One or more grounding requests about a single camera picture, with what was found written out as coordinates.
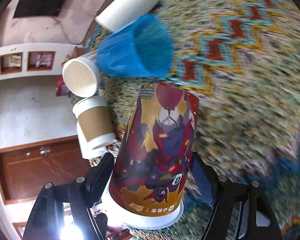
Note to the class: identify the brown sleeve coffee cup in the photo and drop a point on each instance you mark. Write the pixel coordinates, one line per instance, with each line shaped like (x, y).
(94, 120)

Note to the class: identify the blue plastic cup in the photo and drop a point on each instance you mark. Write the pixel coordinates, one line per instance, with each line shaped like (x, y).
(142, 49)

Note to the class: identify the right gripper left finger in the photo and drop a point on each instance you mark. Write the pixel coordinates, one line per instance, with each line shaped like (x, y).
(63, 211)

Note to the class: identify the colourful zigzag woven rug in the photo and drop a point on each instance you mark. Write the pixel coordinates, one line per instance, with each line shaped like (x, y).
(241, 58)

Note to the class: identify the red gift box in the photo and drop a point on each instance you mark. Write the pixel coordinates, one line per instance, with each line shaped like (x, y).
(61, 88)

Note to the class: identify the white paper cup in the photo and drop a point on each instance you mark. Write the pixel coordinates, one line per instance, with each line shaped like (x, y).
(121, 13)

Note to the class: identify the pink dumbbells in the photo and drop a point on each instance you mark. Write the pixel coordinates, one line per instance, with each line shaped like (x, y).
(44, 60)

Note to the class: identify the white wall shelf unit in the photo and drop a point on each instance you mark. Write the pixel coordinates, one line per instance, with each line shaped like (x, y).
(19, 60)

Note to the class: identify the printed red yellow cup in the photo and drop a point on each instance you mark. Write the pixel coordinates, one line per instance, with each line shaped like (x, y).
(153, 162)

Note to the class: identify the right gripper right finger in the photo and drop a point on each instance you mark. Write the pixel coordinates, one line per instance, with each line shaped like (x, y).
(256, 219)

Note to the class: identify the cream interior paper cup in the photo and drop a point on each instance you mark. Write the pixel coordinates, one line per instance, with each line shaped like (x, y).
(81, 75)

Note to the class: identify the brown wooden door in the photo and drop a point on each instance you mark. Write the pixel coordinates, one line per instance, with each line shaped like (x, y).
(24, 169)

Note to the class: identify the white cup beside coffee cup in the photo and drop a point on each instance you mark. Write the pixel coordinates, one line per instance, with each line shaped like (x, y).
(86, 151)

